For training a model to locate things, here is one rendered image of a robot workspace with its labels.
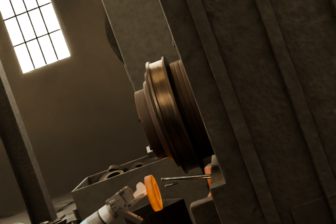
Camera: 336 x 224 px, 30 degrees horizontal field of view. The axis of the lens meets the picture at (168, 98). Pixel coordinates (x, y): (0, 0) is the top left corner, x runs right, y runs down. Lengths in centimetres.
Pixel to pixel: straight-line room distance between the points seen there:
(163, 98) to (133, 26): 286
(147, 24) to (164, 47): 23
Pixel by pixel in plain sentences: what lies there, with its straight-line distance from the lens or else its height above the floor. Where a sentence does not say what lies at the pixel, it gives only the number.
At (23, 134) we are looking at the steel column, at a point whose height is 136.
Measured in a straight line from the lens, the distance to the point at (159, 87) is 231.
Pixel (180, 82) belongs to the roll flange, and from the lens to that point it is 233.
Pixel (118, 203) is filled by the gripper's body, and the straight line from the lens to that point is 274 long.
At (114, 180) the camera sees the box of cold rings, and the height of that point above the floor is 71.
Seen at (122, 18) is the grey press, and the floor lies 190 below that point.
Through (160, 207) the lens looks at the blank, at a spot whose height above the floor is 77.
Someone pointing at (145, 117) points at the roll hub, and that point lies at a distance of 237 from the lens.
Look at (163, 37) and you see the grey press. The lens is 511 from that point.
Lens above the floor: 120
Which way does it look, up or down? level
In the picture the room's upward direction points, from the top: 20 degrees counter-clockwise
